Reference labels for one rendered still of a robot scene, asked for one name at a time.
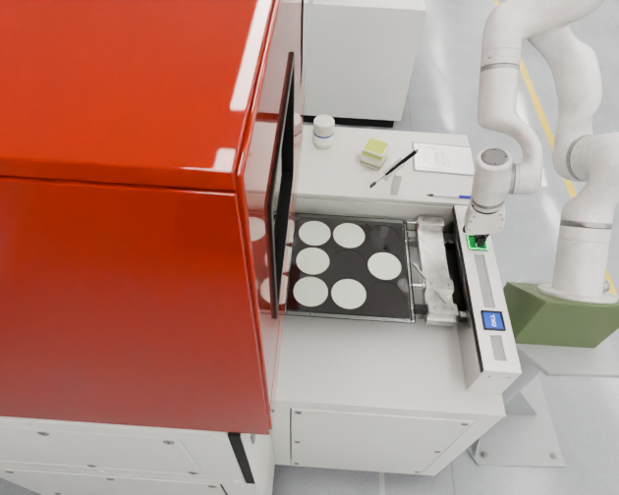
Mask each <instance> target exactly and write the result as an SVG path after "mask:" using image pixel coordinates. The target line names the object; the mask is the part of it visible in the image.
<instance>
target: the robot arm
mask: <svg viewBox="0 0 619 495"><path fill-rule="evenodd" d="M603 1H604V0H506V1H504V2H503V3H501V4H499V5H498V6H497V7H495V8H494V9H493V10H492V11H491V13H490V14H489V15H488V17H487V19H486V21H485V24H484V28H483V35H482V47H481V59H480V73H479V89H478V124H479V125H480V126H481V127H482V128H484V129H487V130H491V131H495V132H498V133H502V134H505V135H507V136H509V137H511V138H513V139H514V140H515V141H516V142H517V143H518V144H519V145H520V147H521V148H522V151H523V162H522V163H513V156H512V155H511V153H510V152H509V151H507V150H506V149H503V148H500V147H489V148H485V149H483V150H482V151H480V152H479V153H478V155H477V157H476V165H475V171H474V179H473V186H472V194H471V199H470V202H469V204H468V207H467V210H466V213H465V218H464V223H465V225H464V227H463V233H466V234H468V235H474V236H475V243H478V247H483V245H484V243H485V242H486V238H488V236H489V235H490V234H497V233H500V232H502V231H503V228H504V221H505V204H504V200H505V195H506V194H532V193H536V192H537V191H538V189H539V187H540V185H541V178H542V165H543V152H542V146H541V143H540V141H539V139H538V137H537V135H536V134H535V132H534V131H533V130H532V129H531V128H530V127H529V126H528V125H527V124H526V123H525V122H524V121H523V120H522V119H521V118H520V117H519V116H518V114H517V111H516V104H517V94H518V84H519V74H520V63H521V52H522V42H523V40H524V39H527V40H528V41H529V43H530V44H531V45H532V46H533V47H534V48H535V49H536V50H537V51H538V52H539V53H540V54H541V55H542V56H543V57H544V59H545V60H546V62H547V63H548V65H549V67H550V70H551V72H552V75H553V79H554V83H555V88H556V92H557V97H558V110H559V112H558V123H557V129H556V134H555V139H554V144H553V152H552V161H553V166H554V168H555V171H556V172H557V173H558V175H559V176H561V177H562V178H564V179H566V180H568V181H572V182H587V183H586V184H585V186H584V187H583V188H582V189H581V190H580V192H578V193H577V194H576V195H575V196H574V197H573V198H571V199H570V200H568V201H567V202H566V203H565V204H564V206H563V208H562V212H561V218H560V226H559V234H558V242H557V250H556V257H555V264H554V272H553V280H552V284H541V285H538V286H537V290H538V291H539V292H541V293H543V294H546V295H549V296H552V297H555V298H560V299H565V300H570V301H577V302H584V303H617V302H618V299H619V298H618V297H617V296H616V295H614V294H611V293H607V292H604V290H605V291H609V289H610V283H609V281H605V274H606V266H607V259H608V253H609V246H610V239H611V232H612V225H613V218H614V212H615V209H616V206H617V204H618V203H619V132H618V133H607V134H600V135H593V134H592V121H593V118H594V115H595V113H596V111H597V109H598V108H599V106H600V103H601V98H602V81H601V74H600V69H599V65H598V61H597V57H596V55H595V53H594V51H593V50H592V48H590V47H589V46H588V45H586V44H584V43H583V42H581V41H580V40H579V39H578V38H577V37H576V36H575V35H574V34H573V33H572V32H571V29H570V24H571V23H573V22H575V21H577V20H579V19H581V18H583V17H585V16H587V15H589V14H590V13H592V12H593V11H594V10H596V9H597V8H598V7H599V6H600V5H601V3H602V2H603Z"/></svg>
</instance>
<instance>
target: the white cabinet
mask: <svg viewBox="0 0 619 495"><path fill-rule="evenodd" d="M502 417H503V416H493V415H478V414H464V413H450V412H423V411H408V410H394V409H381V408H366V407H352V406H338V405H324V404H310V403H295V402H281V401H275V409H274V418H273V427H272V429H271V437H272V445H273V453H274V461H275V464H276V465H283V466H297V467H311V468H338V469H351V470H365V471H379V472H393V473H406V474H420V475H437V474H438V473H439V472H440V471H441V470H442V469H444V468H445V467H446V466H447V465H448V464H450V463H451V462H452V461H453V460H454V459H455V458H457V457H458V456H459V455H460V454H461V453H462V452H464V451H465V450H466V449H467V448H468V447H469V446H471V445H472V444H473V443H474V442H475V441H476V440H478V439H479V438H480V437H481V435H482V434H484V433H485V432H486V431H487V430H488V429H489V428H491V427H492V426H493V425H494V424H495V423H496V422H498V421H499V420H500V419H501V418H502Z"/></svg>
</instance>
